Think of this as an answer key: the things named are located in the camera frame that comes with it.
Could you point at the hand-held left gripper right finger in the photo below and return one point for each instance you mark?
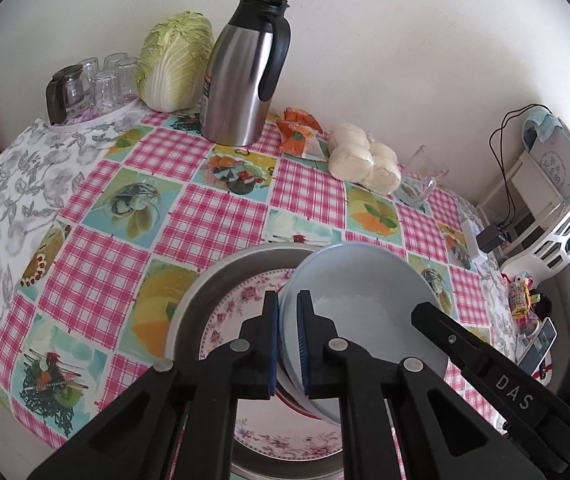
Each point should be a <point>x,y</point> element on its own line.
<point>305,340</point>

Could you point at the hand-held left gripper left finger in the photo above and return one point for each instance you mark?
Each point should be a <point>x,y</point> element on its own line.
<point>273,360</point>

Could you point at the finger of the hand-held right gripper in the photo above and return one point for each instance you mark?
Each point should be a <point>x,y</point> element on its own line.
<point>490,370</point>

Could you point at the round floral rim plate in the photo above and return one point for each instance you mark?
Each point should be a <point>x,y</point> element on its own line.
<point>235,305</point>

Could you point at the light blue bowl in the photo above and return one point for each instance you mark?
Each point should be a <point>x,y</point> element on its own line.
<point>365,290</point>

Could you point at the stainless steel basin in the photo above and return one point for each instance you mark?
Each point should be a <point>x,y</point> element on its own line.
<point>205,310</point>

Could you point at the smartphone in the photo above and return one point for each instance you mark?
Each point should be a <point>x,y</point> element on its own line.
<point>540,345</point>

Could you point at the yellow candy packet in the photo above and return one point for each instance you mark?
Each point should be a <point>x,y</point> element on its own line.
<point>517,300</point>

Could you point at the white lattice panel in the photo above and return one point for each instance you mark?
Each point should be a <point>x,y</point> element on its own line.
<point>565,230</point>

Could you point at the black charger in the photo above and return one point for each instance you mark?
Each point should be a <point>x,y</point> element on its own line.
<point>492,237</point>

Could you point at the white printed card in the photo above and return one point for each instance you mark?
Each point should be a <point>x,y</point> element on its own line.
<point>557,160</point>

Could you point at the pink checked tablecloth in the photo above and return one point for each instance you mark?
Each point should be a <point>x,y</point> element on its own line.
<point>115,260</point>

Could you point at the bag of white steamed buns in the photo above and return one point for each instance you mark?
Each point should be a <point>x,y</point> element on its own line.
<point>360,157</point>

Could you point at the teal cloth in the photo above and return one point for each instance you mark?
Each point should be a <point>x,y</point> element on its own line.
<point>542,122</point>

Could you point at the clear glass mug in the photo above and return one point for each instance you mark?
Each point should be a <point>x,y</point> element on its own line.
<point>420,180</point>

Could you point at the orange snack packet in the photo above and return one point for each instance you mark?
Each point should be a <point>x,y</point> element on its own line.
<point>300,135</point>

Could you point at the stainless steel thermos jug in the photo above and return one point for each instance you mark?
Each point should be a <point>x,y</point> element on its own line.
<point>240,75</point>

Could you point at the white serving tray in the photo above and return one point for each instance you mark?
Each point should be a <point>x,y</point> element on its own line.
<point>95,116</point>

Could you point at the napa cabbage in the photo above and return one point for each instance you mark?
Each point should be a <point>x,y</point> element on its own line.
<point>175,65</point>

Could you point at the clear drinking glass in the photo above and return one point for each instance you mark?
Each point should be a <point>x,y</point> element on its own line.
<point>105,87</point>
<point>115,60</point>
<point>87,67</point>
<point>127,77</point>

